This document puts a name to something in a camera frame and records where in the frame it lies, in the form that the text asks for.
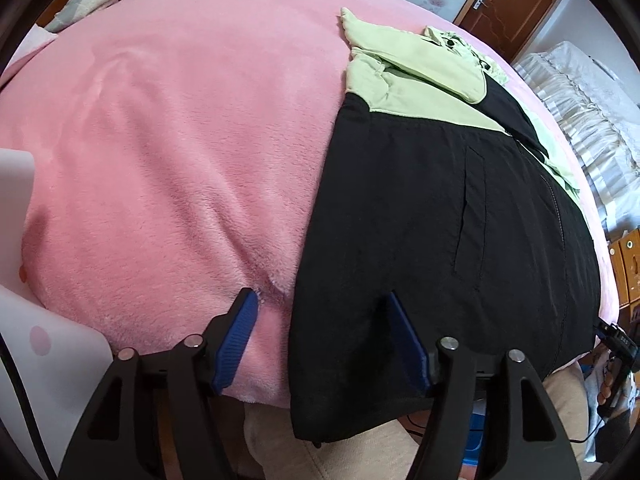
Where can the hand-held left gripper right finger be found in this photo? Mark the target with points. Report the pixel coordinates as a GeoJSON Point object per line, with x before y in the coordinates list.
{"type": "Point", "coordinates": [407, 350]}

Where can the person's right hand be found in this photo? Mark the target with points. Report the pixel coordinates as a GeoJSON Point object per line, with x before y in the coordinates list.
{"type": "Point", "coordinates": [605, 385]}

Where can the white pink printed pillow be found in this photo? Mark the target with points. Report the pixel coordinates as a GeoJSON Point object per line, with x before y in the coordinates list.
{"type": "Point", "coordinates": [30, 47]}

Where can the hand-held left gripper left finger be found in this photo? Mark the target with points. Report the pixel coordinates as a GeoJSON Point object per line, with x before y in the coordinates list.
{"type": "Point", "coordinates": [235, 340]}

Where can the pink fleece bed blanket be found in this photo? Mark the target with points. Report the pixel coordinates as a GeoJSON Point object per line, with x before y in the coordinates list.
{"type": "Point", "coordinates": [175, 160]}

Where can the person's right forearm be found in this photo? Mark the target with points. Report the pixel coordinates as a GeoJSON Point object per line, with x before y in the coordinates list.
{"type": "Point", "coordinates": [620, 432]}

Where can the brown wooden door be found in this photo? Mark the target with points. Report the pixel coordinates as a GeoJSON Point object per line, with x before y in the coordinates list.
{"type": "Point", "coordinates": [520, 10]}

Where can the white bedside table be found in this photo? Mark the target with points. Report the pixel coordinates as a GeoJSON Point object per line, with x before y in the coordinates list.
{"type": "Point", "coordinates": [50, 360]}

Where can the green white checked cloth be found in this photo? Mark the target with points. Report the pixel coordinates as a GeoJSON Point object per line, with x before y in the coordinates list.
{"type": "Point", "coordinates": [85, 7]}

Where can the wooden drawer cabinet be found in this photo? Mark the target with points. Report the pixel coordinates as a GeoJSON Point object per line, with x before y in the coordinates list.
{"type": "Point", "coordinates": [627, 265]}

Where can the green and black hooded jacket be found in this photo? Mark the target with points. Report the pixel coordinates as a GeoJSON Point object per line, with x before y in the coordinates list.
{"type": "Point", "coordinates": [400, 210]}

